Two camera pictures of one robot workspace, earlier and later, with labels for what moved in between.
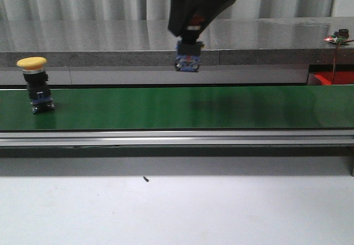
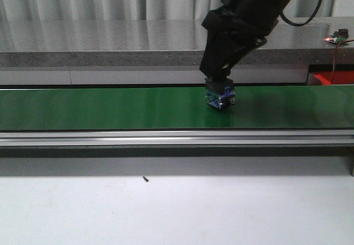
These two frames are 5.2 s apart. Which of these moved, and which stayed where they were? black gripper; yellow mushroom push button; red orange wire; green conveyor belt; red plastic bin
Moved: black gripper; yellow mushroom push button
Stayed: red orange wire; green conveyor belt; red plastic bin
